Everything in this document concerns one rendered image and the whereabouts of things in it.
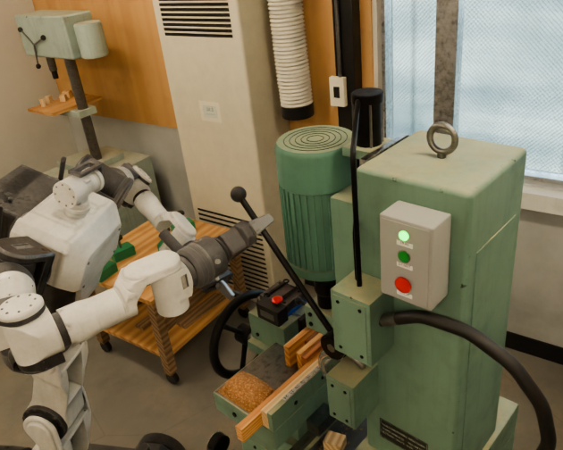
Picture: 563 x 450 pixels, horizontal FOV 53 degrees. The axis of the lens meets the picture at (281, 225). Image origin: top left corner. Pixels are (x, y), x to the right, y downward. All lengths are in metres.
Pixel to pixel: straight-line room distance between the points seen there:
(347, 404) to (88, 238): 0.71
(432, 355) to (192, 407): 1.76
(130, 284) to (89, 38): 2.23
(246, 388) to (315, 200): 0.51
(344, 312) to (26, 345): 0.56
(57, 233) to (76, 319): 0.39
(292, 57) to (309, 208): 1.47
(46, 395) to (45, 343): 0.85
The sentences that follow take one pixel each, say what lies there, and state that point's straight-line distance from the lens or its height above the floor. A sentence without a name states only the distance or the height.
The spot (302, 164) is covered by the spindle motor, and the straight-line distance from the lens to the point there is 1.14.
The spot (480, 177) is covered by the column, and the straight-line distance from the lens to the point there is 0.98.
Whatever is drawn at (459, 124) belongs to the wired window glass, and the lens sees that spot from 2.59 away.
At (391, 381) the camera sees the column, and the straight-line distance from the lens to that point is 1.26.
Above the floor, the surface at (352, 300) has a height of 1.29.
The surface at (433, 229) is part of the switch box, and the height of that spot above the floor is 1.48.
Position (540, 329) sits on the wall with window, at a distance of 2.88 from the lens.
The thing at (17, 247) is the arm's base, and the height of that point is 1.36.
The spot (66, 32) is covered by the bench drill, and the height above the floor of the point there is 1.50.
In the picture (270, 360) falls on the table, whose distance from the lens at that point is 1.54.
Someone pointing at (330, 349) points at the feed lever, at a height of 1.12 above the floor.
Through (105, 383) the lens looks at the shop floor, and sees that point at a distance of 3.02.
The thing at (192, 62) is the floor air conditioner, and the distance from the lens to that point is 2.81.
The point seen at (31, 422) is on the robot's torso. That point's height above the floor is 0.66.
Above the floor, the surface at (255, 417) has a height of 0.94.
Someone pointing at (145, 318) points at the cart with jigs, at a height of 0.20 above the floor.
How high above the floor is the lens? 1.93
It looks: 29 degrees down
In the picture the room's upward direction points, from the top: 7 degrees counter-clockwise
